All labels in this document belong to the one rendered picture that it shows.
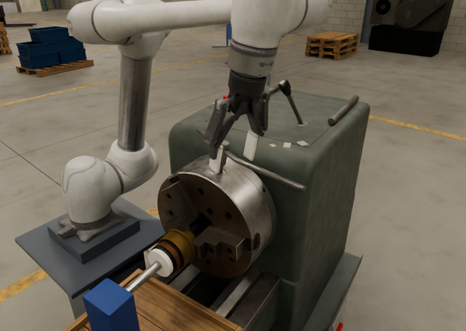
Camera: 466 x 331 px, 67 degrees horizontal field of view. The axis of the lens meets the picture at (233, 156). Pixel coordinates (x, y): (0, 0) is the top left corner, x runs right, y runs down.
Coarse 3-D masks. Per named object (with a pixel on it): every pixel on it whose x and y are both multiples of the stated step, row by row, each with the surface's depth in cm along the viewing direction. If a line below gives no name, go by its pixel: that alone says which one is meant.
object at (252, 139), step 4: (248, 132) 81; (252, 132) 81; (248, 136) 82; (252, 136) 80; (256, 136) 80; (248, 140) 82; (252, 140) 81; (256, 140) 80; (248, 144) 82; (252, 144) 81; (256, 144) 81; (244, 148) 84; (248, 148) 83; (252, 148) 82; (244, 152) 84; (248, 152) 83; (252, 152) 82; (248, 156) 83; (252, 156) 83; (252, 160) 83
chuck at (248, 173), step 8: (232, 160) 91; (240, 168) 89; (248, 168) 90; (248, 176) 88; (256, 176) 89; (256, 184) 87; (264, 192) 88; (264, 200) 87; (272, 200) 89; (272, 208) 89; (272, 216) 89; (272, 224) 89; (272, 232) 91
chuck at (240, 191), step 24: (192, 168) 88; (192, 192) 87; (216, 192) 82; (240, 192) 83; (216, 216) 86; (240, 216) 81; (264, 216) 86; (264, 240) 87; (192, 264) 99; (216, 264) 93; (240, 264) 88
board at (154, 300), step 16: (144, 288) 98; (160, 288) 96; (144, 304) 93; (160, 304) 93; (176, 304) 93; (192, 304) 90; (80, 320) 86; (144, 320) 88; (160, 320) 88; (176, 320) 88; (192, 320) 88; (208, 320) 88; (224, 320) 86
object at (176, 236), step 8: (168, 232) 85; (176, 232) 82; (184, 232) 84; (160, 240) 82; (168, 240) 80; (176, 240) 80; (184, 240) 81; (192, 240) 84; (152, 248) 81; (160, 248) 78; (168, 248) 78; (176, 248) 80; (184, 248) 80; (192, 248) 82; (176, 256) 78; (184, 256) 80; (192, 256) 83; (176, 264) 78; (184, 264) 81
